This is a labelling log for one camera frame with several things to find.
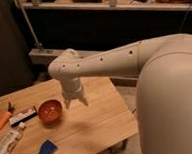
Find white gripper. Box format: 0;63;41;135
61;78;89;110

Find orange bowl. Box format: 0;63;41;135
37;99;62;125

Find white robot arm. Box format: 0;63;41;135
49;33;192;154

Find orange handled pliers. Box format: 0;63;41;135
0;103;15;130

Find metal shelf frame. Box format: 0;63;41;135
13;0;192;65

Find white tube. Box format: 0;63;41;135
0;122;26;154

